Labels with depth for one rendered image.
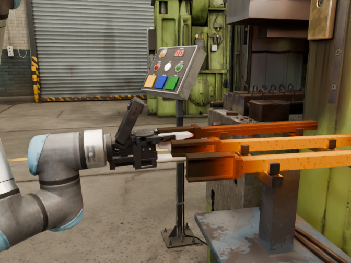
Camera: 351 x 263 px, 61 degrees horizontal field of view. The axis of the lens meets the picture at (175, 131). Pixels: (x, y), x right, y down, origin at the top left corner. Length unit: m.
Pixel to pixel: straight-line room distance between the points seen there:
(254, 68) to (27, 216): 1.14
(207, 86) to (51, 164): 5.55
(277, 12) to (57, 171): 0.92
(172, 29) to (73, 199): 5.60
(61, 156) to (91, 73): 8.45
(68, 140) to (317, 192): 0.79
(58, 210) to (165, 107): 5.51
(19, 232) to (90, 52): 8.54
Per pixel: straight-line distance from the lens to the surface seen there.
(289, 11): 1.26
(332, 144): 0.76
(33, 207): 0.71
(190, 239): 2.04
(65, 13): 9.24
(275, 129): 0.83
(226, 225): 0.88
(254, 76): 1.48
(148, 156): 0.72
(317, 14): 1.06
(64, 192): 0.73
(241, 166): 0.53
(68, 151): 0.70
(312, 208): 1.14
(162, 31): 6.17
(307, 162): 0.60
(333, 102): 1.01
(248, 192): 1.11
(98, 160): 0.71
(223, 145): 0.65
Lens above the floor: 1.12
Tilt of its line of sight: 13 degrees down
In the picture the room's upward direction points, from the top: straight up
